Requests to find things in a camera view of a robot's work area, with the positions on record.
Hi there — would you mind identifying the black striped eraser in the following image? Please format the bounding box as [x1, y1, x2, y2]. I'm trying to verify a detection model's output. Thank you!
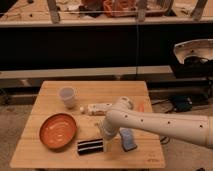
[77, 139, 104, 155]

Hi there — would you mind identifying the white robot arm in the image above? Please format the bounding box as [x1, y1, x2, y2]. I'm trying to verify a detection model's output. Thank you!
[99, 97, 213, 150]

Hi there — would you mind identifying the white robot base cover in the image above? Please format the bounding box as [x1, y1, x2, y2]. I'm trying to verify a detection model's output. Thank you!
[173, 39, 213, 64]

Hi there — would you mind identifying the blue sponge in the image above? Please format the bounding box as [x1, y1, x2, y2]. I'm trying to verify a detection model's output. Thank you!
[119, 128, 137, 152]

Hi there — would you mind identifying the white rectangular box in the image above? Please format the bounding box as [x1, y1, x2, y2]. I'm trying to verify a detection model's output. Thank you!
[88, 103, 112, 116]

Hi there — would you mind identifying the wooden folding table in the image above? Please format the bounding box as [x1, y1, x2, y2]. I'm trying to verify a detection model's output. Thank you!
[10, 81, 165, 169]

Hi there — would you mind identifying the orange bowl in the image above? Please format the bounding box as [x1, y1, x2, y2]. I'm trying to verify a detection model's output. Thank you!
[39, 113, 77, 150]

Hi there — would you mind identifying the black power adapter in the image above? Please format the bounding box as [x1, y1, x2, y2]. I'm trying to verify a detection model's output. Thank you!
[170, 95, 192, 112]

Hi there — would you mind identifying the wooden workbench shelf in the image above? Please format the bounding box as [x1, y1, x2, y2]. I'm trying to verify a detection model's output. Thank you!
[0, 0, 213, 28]

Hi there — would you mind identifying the orange handled screwdriver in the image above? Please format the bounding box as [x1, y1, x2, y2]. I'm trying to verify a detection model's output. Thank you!
[138, 102, 145, 112]

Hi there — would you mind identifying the black cable on floor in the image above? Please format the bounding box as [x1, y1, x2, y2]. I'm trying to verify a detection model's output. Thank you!
[159, 135, 171, 145]

